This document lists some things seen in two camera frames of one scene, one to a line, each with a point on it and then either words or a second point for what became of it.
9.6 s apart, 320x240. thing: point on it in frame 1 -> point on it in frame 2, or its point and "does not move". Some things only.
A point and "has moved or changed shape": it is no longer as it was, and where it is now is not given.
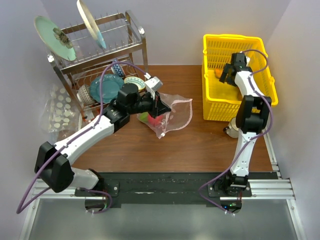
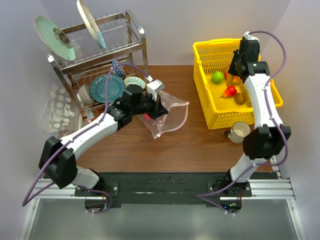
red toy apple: (155, 121) -> (146, 117)
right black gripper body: (229, 80) -> (236, 60)
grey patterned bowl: (83, 95) does not move
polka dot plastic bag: (60, 113) does not move
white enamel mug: (232, 129) -> (239, 130)
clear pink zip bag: (178, 118) has moved or changed shape
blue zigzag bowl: (117, 69) does not move
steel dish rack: (111, 59) does not move
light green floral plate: (54, 38) does not move
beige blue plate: (92, 23) does not move
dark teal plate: (110, 85) does not move
